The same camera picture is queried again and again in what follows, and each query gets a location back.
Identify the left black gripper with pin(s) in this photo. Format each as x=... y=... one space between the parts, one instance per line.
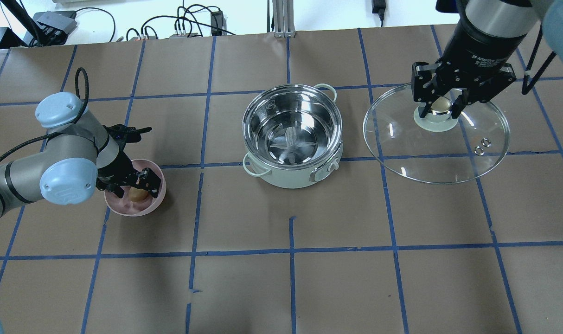
x=116 y=165

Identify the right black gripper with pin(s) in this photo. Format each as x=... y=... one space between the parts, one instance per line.
x=477 y=46

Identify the brown egg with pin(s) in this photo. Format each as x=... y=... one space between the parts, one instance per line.
x=137 y=195

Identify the glass pot lid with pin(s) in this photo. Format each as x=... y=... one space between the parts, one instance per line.
x=437 y=148

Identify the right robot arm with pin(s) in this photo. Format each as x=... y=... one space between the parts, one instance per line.
x=513 y=19

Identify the mint green electric pot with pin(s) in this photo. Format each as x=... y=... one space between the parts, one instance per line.
x=293 y=135

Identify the pink bowl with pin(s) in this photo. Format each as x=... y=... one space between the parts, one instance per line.
x=125 y=207

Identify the black power adapter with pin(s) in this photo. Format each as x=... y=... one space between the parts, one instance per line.
x=379 y=7

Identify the black usb hub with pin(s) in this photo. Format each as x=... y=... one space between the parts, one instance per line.
x=55 y=26

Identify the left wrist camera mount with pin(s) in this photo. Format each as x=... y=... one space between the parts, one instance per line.
x=124 y=135

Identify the aluminium frame post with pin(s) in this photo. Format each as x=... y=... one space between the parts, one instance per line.
x=283 y=18

